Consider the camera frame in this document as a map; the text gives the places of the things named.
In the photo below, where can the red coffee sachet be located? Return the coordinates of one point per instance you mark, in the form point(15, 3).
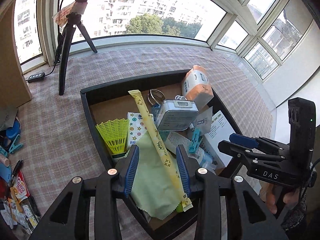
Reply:
point(20, 188)

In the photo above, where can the black storage tray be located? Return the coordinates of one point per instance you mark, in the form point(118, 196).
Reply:
point(110, 100)

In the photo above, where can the black pen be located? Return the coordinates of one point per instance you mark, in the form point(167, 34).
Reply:
point(15, 171)

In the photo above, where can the teal clothespin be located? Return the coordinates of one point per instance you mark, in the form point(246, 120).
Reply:
point(16, 145)
point(195, 141)

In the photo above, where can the star patterned tissue pack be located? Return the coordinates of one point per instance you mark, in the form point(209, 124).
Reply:
point(137, 133)

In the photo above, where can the yellow green shuttlecock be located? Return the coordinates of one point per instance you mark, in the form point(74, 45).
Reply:
point(114, 134)

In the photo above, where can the orange tissue pack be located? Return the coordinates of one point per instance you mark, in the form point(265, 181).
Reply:
point(196, 87)

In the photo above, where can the white paper box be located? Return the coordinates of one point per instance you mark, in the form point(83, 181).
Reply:
point(220, 130)

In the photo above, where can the light green cleaning cloth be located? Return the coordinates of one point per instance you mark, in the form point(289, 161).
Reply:
point(152, 190)

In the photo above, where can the person right hand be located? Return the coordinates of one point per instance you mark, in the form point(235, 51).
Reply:
point(290, 199)

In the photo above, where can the yellow chopsticks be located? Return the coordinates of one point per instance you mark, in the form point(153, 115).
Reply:
point(161, 150)

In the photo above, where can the pink plaid tablecloth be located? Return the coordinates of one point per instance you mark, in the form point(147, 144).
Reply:
point(57, 143)

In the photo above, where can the brown cardboard panel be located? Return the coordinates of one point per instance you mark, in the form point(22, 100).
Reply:
point(14, 89)

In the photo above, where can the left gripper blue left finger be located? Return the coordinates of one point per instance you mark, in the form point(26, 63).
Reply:
point(130, 167)

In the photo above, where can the metal clip tongs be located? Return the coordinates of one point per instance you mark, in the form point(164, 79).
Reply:
point(155, 97)

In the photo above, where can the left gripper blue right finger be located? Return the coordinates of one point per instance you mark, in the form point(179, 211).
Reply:
point(182, 163)

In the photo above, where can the silver metal tin box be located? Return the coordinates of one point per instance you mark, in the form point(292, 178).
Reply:
point(176, 115)

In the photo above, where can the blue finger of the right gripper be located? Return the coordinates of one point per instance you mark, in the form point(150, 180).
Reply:
point(243, 141)

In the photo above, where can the teal clothespin on table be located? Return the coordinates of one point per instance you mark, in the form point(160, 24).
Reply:
point(16, 145)

